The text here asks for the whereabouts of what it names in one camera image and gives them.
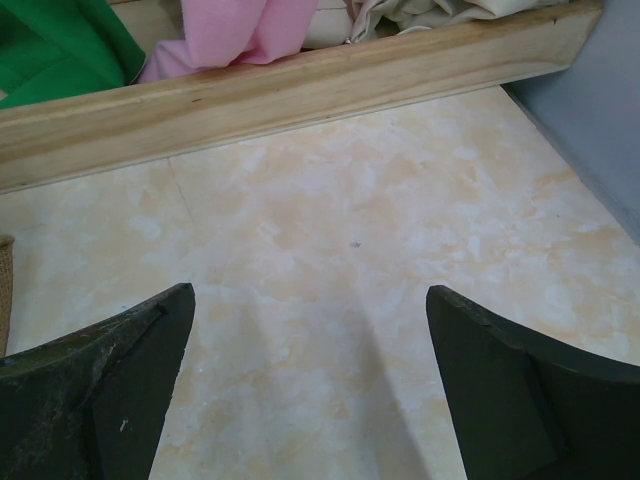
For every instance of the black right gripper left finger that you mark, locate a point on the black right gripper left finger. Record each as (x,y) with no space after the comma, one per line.
(92,404)

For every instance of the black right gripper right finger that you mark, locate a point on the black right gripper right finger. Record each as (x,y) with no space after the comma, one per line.
(527,406)

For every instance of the canvas bag with cat print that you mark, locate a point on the canvas bag with cat print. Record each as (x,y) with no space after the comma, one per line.
(6,289)

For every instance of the wooden clothes rack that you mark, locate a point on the wooden clothes rack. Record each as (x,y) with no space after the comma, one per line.
(53,141)

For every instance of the green tank top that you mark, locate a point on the green tank top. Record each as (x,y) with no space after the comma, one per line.
(57,49)

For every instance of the pink garment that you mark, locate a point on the pink garment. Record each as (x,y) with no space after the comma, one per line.
(222,33)

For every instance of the beige cloth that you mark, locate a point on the beige cloth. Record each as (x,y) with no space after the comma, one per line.
(341,22)

